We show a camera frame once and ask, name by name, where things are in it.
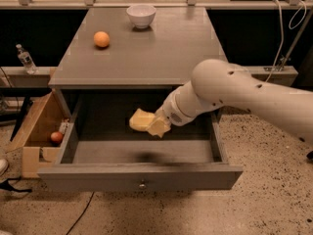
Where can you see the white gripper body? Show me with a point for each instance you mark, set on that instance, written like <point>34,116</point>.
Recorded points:
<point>170,112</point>

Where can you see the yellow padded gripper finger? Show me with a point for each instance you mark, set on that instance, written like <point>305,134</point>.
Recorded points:
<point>159,125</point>

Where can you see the yellow sponge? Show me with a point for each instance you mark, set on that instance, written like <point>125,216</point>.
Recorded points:
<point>141,120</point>

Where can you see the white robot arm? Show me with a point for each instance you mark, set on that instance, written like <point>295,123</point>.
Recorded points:
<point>215,84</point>

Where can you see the grey open top drawer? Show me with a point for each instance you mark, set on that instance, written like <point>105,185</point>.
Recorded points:
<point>111,157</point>

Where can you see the grey cabinet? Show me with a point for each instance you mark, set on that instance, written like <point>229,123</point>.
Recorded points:
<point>140,66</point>

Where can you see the white bowl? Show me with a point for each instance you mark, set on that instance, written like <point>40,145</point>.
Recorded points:
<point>141,15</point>

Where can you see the small white packet in box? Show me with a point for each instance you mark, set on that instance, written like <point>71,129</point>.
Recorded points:
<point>63,126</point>

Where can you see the orange ball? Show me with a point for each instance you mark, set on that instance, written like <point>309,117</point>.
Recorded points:
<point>101,39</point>

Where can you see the red apple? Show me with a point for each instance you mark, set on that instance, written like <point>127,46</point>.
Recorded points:
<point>56,137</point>

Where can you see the cardboard box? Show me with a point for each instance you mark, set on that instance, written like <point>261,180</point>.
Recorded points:
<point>33,141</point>

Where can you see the clear plastic water bottle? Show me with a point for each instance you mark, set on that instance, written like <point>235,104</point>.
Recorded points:
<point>26,60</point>

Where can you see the white shoe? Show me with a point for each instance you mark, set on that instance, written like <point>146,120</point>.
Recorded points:
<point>3,166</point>

